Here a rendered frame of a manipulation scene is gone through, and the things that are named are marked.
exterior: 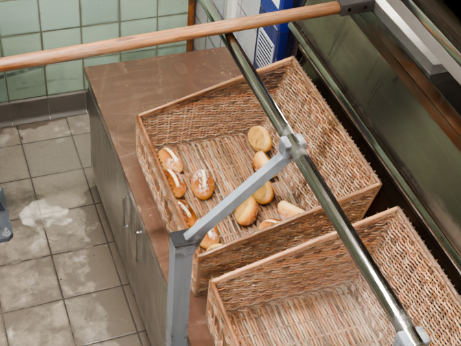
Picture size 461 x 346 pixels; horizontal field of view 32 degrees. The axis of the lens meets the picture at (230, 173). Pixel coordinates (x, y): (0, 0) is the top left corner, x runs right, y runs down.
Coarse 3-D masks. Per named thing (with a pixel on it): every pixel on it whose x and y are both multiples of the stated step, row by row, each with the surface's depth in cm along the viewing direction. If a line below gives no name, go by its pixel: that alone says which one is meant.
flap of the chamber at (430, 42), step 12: (396, 0) 155; (420, 0) 156; (432, 0) 157; (444, 0) 158; (456, 0) 160; (408, 12) 152; (432, 12) 153; (444, 12) 154; (456, 12) 155; (408, 24) 152; (420, 24) 149; (444, 24) 151; (456, 24) 152; (420, 36) 149; (432, 36) 146; (456, 36) 148; (432, 48) 146; (444, 48) 143; (444, 60) 143; (456, 72) 140
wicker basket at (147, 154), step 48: (192, 96) 231; (240, 96) 238; (288, 96) 237; (144, 144) 227; (192, 144) 243; (240, 144) 246; (336, 144) 215; (192, 192) 230; (288, 192) 232; (336, 192) 215; (240, 240) 195; (288, 240) 201; (192, 288) 204
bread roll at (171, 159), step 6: (162, 150) 233; (168, 150) 233; (174, 150) 234; (162, 156) 232; (168, 156) 231; (174, 156) 231; (168, 162) 231; (174, 162) 230; (180, 162) 232; (168, 168) 231; (174, 168) 231; (180, 168) 231
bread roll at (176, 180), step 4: (168, 172) 226; (172, 172) 226; (176, 172) 226; (172, 176) 225; (176, 176) 225; (180, 176) 226; (168, 180) 225; (172, 180) 224; (176, 180) 224; (180, 180) 225; (172, 184) 224; (176, 184) 224; (180, 184) 224; (184, 184) 226; (176, 188) 224; (180, 188) 224; (184, 188) 225; (176, 192) 224; (180, 192) 224; (184, 192) 226; (180, 196) 225
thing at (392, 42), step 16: (368, 16) 196; (384, 32) 190; (400, 48) 185; (416, 64) 180; (416, 80) 181; (432, 80) 176; (448, 80) 176; (432, 96) 176; (448, 96) 172; (448, 112) 171
